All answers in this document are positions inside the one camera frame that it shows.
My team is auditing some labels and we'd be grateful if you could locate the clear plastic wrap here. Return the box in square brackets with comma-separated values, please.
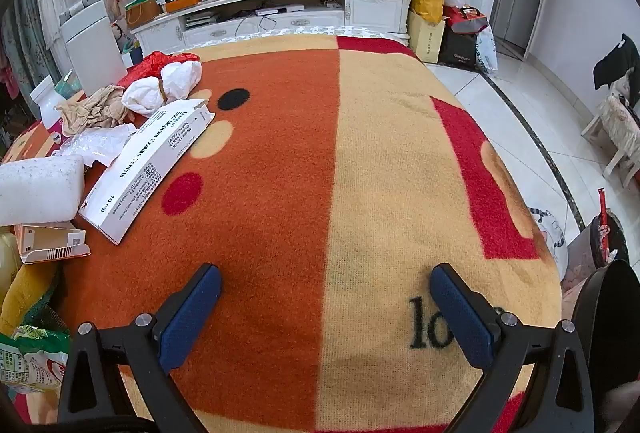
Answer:
[52, 123, 136, 166]

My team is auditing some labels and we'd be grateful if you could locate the grey trash can with liner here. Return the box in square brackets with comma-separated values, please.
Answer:
[585, 213, 626, 264]

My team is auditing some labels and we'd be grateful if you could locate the white floor appliance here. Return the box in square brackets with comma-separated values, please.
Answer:
[59, 0, 128, 84]

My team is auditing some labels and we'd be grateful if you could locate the small orange white box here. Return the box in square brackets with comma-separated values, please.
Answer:
[14, 222, 92, 264]

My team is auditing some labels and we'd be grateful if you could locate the red stick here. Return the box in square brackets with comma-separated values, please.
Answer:
[597, 188, 608, 259]

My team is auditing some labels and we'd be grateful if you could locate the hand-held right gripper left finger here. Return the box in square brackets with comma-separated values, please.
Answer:
[57, 263, 223, 433]

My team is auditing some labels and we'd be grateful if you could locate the beige crumpled cloth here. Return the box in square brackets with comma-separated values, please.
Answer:
[54, 84, 131, 136]

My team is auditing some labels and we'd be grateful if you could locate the yellow shopping bag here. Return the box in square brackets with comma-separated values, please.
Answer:
[411, 0, 446, 25]

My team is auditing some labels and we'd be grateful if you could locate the white printed carrier bag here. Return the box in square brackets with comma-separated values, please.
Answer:
[475, 29, 499, 74]

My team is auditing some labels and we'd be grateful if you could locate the red plastic bag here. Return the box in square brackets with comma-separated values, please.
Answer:
[117, 50, 201, 89]

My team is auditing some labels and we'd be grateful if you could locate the white plastic jar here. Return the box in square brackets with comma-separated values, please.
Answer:
[30, 76, 66, 126]

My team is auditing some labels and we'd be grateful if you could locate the cream paper bag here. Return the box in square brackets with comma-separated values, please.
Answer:
[407, 8, 447, 64]

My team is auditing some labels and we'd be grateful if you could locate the black jacket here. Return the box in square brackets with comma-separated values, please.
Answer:
[593, 33, 640, 90]

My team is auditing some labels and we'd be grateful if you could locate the black paper bag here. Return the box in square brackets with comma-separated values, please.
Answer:
[439, 29, 478, 70]

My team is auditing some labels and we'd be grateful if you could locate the white foam block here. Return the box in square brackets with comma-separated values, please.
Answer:
[0, 154, 86, 227]

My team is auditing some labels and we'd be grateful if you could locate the white TV cabinet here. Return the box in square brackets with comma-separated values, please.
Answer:
[129, 0, 418, 59]

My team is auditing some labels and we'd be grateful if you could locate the red gift bag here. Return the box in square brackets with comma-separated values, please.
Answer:
[442, 4, 488, 35]

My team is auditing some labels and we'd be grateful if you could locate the orange cream red printed blanket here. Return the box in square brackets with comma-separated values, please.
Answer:
[0, 33, 563, 433]

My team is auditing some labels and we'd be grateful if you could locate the floral curtain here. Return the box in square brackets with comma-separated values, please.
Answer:
[0, 0, 66, 99]

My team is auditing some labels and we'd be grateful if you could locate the cat face stool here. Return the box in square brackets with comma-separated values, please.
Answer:
[527, 206, 568, 279]

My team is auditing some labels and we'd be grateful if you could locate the green snack packet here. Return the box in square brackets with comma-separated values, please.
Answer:
[0, 325, 71, 396]

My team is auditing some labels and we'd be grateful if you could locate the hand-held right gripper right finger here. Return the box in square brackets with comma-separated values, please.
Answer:
[430, 263, 593, 433]

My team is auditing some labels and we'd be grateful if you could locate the white chair with floral cover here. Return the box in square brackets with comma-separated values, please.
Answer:
[581, 83, 640, 179]

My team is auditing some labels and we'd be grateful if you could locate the long white tablet box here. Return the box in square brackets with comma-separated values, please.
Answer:
[79, 99, 216, 245]

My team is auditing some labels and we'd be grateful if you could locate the black trash bin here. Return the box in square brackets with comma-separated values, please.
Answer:
[570, 258, 640, 384]

